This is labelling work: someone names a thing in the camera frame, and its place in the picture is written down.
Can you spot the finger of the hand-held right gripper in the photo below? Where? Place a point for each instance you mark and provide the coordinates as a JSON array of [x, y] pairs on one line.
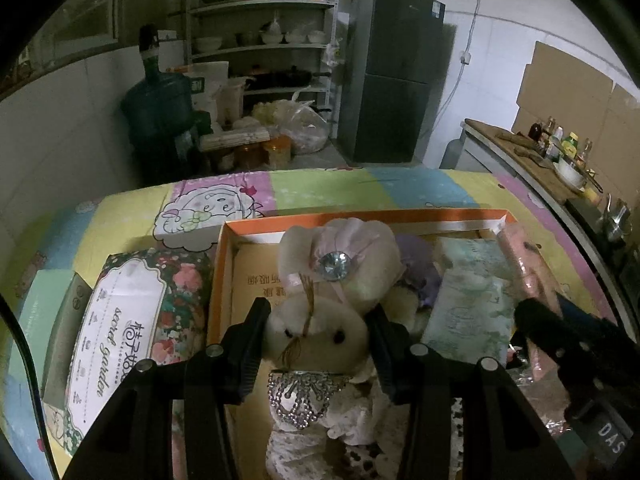
[[600, 332], [550, 335]]

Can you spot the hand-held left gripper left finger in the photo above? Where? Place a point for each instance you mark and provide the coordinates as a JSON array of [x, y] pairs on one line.
[[247, 360]]

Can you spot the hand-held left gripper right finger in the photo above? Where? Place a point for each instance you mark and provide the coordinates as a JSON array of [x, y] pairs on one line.
[[390, 365]]

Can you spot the beige rabbit plush toy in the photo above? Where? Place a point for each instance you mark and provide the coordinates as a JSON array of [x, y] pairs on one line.
[[310, 325]]

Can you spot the pink toy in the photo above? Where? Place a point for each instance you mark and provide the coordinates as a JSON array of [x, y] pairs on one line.
[[525, 265]]

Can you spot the orange rimmed cardboard box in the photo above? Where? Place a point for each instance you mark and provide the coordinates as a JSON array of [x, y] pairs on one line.
[[350, 220]]

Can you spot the pale teal tissue pack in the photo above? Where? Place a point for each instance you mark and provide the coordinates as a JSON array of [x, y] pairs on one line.
[[470, 305]]

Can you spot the floral tissue pack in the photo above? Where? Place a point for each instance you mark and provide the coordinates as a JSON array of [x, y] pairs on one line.
[[175, 285]]

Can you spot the lavender plush toy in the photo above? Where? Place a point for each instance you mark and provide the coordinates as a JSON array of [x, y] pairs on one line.
[[420, 265]]

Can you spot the steel kettle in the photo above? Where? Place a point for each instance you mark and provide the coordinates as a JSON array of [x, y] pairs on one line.
[[616, 217]]

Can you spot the black induction cooktop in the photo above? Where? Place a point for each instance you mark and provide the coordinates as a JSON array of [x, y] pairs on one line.
[[585, 211]]

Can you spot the white ceramic bowl with plate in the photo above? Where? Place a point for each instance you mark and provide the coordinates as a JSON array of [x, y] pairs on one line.
[[570, 172]]

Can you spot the colourful cartoon bedsheet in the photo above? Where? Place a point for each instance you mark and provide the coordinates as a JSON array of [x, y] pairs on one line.
[[350, 187]]

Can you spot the cluster of condiment bottles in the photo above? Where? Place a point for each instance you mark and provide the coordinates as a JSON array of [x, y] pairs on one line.
[[570, 143]]

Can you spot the kitchen counter cabinet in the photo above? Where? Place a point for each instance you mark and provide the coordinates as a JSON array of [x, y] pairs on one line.
[[482, 152]]

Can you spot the mint green tissue box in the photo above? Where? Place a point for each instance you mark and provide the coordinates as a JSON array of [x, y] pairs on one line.
[[55, 310]]

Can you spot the orange lidded jar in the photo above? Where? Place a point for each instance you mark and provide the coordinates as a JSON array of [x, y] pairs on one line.
[[250, 156], [278, 153]]

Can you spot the grey gas cylinder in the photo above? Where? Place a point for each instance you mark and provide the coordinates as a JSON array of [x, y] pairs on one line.
[[452, 154]]

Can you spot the rolled bamboo mat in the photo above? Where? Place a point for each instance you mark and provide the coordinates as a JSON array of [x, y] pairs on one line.
[[235, 138]]

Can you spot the clear plastic bag of food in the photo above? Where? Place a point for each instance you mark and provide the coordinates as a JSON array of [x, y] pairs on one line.
[[300, 127]]

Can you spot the translucent plastic bucket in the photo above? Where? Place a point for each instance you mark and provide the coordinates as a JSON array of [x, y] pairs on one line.
[[232, 102]]

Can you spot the blue green water jug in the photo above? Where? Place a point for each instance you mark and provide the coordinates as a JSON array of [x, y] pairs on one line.
[[155, 115]]

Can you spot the white sack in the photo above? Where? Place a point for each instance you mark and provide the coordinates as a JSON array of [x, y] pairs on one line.
[[210, 85]]

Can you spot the black wok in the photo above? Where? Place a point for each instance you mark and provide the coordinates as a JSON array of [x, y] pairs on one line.
[[285, 80]]

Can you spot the dark grey refrigerator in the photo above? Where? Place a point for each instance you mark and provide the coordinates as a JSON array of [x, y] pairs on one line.
[[390, 75]]

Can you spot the large white bowl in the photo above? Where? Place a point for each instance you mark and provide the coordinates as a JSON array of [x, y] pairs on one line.
[[208, 43]]

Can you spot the small white bowl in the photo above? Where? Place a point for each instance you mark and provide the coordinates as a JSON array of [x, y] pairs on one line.
[[295, 38], [317, 36]]

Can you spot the black water jug pump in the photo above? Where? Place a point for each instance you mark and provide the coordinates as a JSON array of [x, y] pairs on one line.
[[148, 47]]

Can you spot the white metal shelf rack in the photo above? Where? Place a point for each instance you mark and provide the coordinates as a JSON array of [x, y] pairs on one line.
[[260, 6]]

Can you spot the interior sliding glass window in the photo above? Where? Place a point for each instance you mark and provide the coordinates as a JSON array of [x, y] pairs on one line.
[[85, 15]]

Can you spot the cardboard sheets on wall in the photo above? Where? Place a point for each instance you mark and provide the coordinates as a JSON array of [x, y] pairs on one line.
[[565, 90]]

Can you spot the white wall socket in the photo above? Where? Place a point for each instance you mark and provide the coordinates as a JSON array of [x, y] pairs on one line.
[[466, 58]]

